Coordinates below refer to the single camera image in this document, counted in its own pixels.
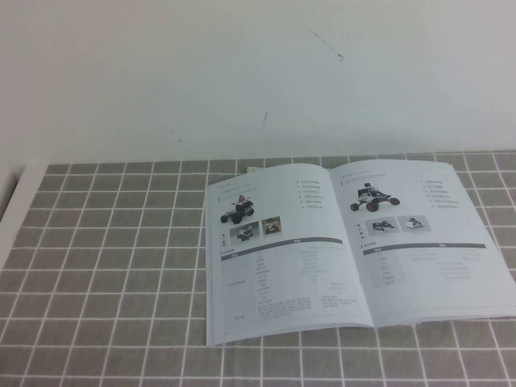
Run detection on white product catalogue book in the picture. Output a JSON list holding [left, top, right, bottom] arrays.
[[203, 160, 516, 348]]

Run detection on grey white-grid checked tablecloth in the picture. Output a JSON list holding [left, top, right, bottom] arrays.
[[0, 149, 516, 387]]

